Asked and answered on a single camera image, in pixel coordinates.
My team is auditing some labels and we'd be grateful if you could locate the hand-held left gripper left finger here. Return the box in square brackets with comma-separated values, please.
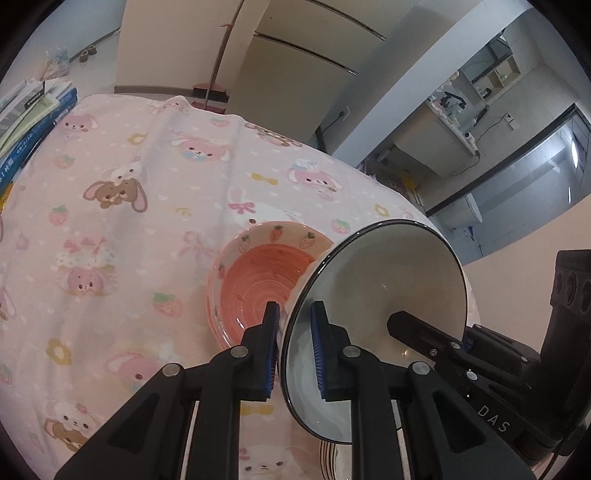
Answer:
[54, 301, 281, 480]

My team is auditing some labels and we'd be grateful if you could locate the white box black label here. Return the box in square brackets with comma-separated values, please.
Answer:
[0, 78, 70, 121]

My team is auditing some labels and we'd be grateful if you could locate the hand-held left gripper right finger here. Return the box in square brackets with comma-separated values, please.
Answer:
[310, 300, 539, 480]

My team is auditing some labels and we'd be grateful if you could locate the pink printed tablecloth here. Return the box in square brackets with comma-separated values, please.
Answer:
[0, 93, 481, 480]

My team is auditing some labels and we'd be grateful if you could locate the bathroom mirror cabinet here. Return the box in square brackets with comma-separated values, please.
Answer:
[462, 37, 522, 95]

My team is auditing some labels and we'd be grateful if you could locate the black framed glass door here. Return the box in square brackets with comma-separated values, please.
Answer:
[425, 104, 591, 217]

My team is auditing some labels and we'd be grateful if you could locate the beige refrigerator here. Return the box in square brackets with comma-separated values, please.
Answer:
[233, 0, 400, 141]

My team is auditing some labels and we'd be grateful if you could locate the beige vanity cabinet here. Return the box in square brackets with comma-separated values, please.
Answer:
[394, 104, 481, 178]

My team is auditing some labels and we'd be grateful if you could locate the white ribbed bowl black rim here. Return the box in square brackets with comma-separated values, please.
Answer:
[281, 220, 467, 445]

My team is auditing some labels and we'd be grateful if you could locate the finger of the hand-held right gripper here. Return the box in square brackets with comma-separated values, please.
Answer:
[387, 311, 481, 398]
[463, 324, 539, 376]

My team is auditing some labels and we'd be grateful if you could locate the white plate colourful animal print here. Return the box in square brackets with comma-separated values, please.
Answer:
[318, 440, 354, 480]

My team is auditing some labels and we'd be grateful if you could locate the blue book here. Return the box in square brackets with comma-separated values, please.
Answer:
[0, 85, 78, 185]

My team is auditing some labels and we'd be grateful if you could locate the wooden handled broom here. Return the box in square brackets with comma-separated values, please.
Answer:
[191, 0, 247, 114]

